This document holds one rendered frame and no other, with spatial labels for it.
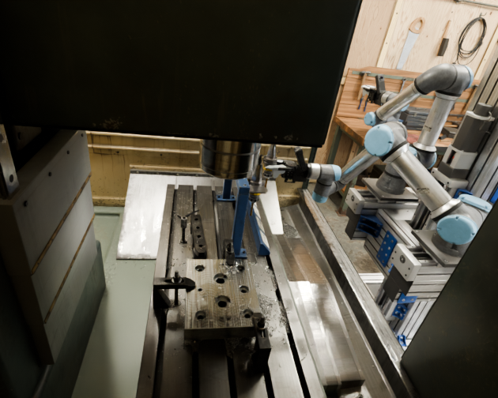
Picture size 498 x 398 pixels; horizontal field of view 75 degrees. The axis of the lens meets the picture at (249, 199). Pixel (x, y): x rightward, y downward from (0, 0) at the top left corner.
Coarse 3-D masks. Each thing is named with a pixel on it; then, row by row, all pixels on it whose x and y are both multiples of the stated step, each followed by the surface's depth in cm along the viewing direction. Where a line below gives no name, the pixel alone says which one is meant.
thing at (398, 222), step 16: (448, 192) 145; (384, 208) 176; (416, 208) 163; (384, 224) 169; (400, 224) 164; (416, 224) 165; (432, 224) 154; (368, 240) 185; (400, 240) 157; (416, 240) 153; (384, 272) 169; (384, 304) 190
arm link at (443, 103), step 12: (456, 72) 146; (468, 72) 149; (456, 84) 149; (468, 84) 152; (444, 96) 154; (456, 96) 153; (432, 108) 161; (444, 108) 157; (432, 120) 161; (444, 120) 160; (432, 132) 163; (420, 144) 169; (432, 144) 166; (420, 156) 168; (432, 156) 170
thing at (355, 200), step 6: (348, 192) 183; (354, 192) 178; (348, 198) 183; (354, 198) 176; (360, 198) 172; (348, 204) 183; (354, 204) 176; (360, 204) 172; (366, 204) 173; (372, 204) 173; (378, 204) 174; (384, 204) 175; (390, 204) 175; (396, 204) 176; (402, 204) 177; (408, 204) 178; (414, 204) 179; (354, 210) 175; (360, 210) 174; (366, 210) 175; (372, 210) 176
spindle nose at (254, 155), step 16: (208, 144) 79; (224, 144) 77; (240, 144) 77; (256, 144) 80; (208, 160) 81; (224, 160) 79; (240, 160) 79; (256, 160) 83; (224, 176) 81; (240, 176) 82
